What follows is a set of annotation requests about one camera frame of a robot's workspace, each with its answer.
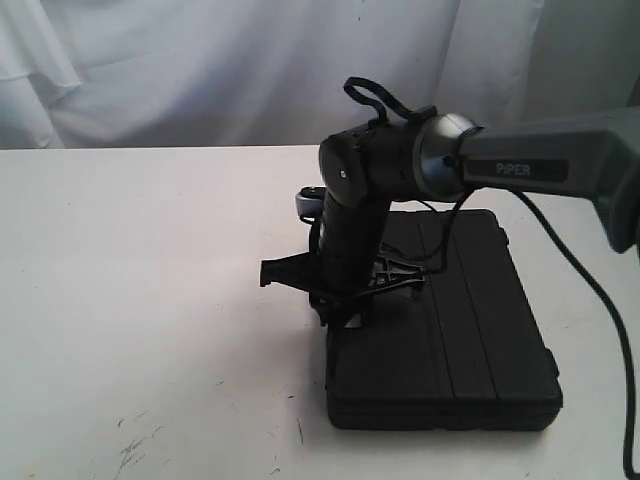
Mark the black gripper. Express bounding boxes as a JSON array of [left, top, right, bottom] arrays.
[[259, 194, 426, 328]]

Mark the black plastic carrying case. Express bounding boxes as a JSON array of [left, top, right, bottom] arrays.
[[326, 209, 563, 431]]

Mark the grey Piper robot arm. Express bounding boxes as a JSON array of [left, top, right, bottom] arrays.
[[259, 108, 639, 323]]

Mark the white backdrop curtain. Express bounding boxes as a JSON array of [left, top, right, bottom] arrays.
[[1, 1, 639, 149]]

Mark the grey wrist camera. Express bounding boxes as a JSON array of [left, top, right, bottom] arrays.
[[295, 186, 326, 219]]

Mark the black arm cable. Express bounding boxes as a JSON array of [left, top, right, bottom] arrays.
[[342, 76, 640, 479]]

